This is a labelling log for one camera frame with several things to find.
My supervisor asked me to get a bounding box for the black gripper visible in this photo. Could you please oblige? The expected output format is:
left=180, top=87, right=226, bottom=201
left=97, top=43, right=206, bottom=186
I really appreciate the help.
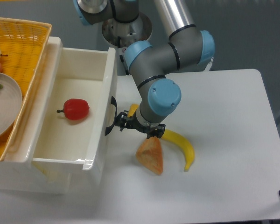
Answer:
left=114, top=111, right=166, bottom=139

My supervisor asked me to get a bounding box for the red toy bell pepper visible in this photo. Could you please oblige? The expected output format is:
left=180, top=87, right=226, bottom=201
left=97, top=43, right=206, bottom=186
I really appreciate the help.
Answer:
left=56, top=98, right=90, bottom=120

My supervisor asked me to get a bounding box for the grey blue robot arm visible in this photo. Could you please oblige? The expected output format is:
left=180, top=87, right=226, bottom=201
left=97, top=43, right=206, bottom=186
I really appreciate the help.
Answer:
left=73, top=0, right=215, bottom=138

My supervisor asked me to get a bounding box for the white drawer cabinet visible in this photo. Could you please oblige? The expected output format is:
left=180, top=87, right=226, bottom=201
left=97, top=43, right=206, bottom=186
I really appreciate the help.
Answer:
left=0, top=37, right=71, bottom=194

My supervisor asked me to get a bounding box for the yellow toy bell pepper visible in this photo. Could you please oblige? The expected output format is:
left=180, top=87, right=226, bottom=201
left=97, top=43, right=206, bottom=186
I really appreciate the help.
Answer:
left=127, top=104, right=139, bottom=118

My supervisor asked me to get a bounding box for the orange toy bread slice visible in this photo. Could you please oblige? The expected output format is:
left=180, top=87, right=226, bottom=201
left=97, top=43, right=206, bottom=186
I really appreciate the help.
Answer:
left=135, top=137, right=163, bottom=175

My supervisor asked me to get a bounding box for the yellow toy banana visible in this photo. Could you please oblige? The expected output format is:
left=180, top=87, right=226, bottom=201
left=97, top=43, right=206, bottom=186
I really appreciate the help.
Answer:
left=162, top=129, right=196, bottom=172

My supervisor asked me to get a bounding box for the grey plate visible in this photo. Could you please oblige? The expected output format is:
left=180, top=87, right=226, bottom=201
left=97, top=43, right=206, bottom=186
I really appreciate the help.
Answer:
left=0, top=73, right=22, bottom=136

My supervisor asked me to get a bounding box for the yellow woven basket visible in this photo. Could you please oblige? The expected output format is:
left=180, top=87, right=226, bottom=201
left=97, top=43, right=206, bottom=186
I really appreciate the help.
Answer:
left=0, top=17, right=52, bottom=161

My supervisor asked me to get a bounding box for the white metal frame bracket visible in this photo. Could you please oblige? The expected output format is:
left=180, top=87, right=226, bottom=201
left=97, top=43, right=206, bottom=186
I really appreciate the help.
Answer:
left=203, top=57, right=214, bottom=72

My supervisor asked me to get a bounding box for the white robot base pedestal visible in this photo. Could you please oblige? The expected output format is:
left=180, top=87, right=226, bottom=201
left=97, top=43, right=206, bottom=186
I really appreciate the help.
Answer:
left=102, top=12, right=153, bottom=75

